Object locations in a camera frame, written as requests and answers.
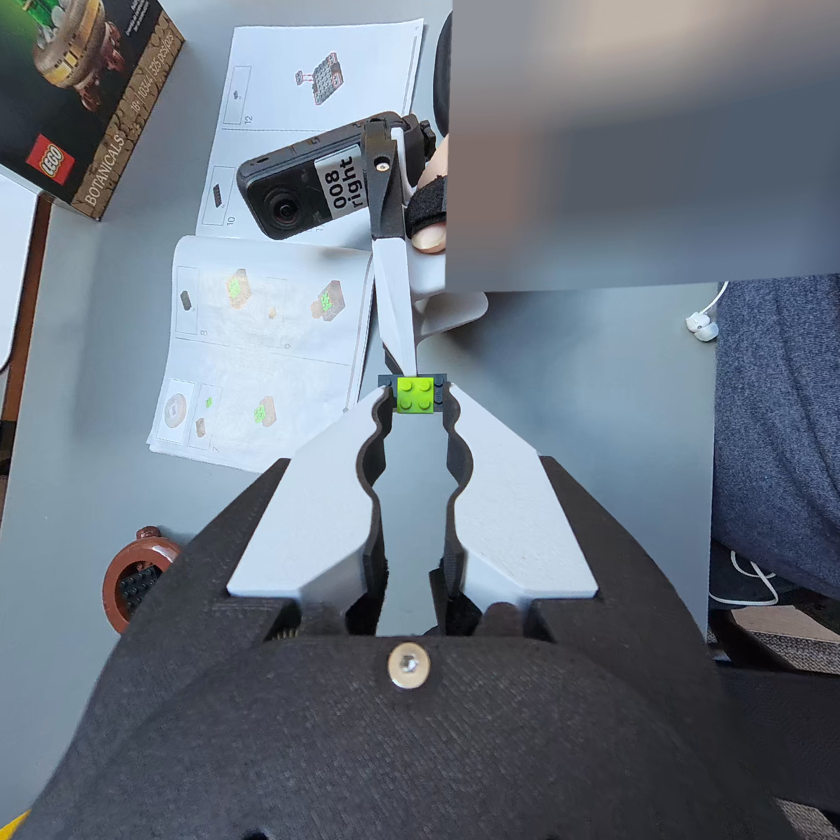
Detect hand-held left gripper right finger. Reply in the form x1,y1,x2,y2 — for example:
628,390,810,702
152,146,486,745
441,382,600,609

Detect person's right hand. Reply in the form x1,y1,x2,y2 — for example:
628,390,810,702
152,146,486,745
410,133,451,256

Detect black wrist rest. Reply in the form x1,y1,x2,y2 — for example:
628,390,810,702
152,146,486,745
433,12,454,133

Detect open instruction booklet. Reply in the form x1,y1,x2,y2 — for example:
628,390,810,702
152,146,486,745
147,19,428,475

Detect person's navy clothing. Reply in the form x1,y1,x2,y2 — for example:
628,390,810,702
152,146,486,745
710,274,840,601

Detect white cable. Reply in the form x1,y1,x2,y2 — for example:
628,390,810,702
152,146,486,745
709,550,780,606

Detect grey desk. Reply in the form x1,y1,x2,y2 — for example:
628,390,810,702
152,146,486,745
0,0,719,828

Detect white wired earbuds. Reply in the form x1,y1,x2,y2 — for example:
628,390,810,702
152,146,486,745
685,282,731,343

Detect black bamboo toy set box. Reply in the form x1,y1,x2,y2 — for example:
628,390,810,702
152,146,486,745
0,0,186,221

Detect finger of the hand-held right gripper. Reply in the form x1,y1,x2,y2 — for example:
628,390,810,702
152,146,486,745
369,235,422,383

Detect white side table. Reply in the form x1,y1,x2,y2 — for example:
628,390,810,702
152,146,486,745
0,169,53,421

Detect brown round toy pot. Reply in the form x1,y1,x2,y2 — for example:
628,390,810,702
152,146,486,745
102,525,182,635

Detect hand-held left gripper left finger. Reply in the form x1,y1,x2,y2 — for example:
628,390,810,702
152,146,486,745
227,386,396,602

